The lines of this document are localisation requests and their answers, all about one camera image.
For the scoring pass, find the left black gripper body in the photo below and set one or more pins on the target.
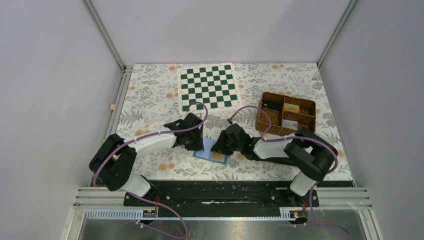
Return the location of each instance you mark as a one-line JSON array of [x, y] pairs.
[[189, 144]]

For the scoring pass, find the blue card holder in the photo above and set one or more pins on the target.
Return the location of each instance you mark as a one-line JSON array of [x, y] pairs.
[[207, 154]]

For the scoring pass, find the brown wicker basket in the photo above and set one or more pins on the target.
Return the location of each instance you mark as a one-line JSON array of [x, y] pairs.
[[271, 121]]

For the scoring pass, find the gold card in basket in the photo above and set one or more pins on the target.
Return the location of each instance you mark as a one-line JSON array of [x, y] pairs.
[[288, 107]]

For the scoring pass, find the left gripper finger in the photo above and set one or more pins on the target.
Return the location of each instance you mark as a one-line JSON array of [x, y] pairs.
[[198, 146], [199, 134]]

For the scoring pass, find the black card in basket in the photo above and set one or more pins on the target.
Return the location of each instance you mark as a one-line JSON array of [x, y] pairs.
[[274, 106]]

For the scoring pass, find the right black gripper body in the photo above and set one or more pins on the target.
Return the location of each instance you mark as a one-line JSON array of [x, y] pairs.
[[232, 147]]

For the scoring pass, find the green white chessboard mat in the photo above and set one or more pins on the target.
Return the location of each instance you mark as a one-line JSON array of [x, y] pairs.
[[211, 86]]

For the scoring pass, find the white card in basket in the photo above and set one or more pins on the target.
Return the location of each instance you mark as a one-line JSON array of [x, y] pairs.
[[290, 124]]

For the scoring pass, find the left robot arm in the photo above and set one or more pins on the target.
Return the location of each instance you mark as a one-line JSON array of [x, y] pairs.
[[112, 165]]

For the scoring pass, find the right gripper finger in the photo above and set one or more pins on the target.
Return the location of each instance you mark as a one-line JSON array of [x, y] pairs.
[[219, 147], [224, 136]]

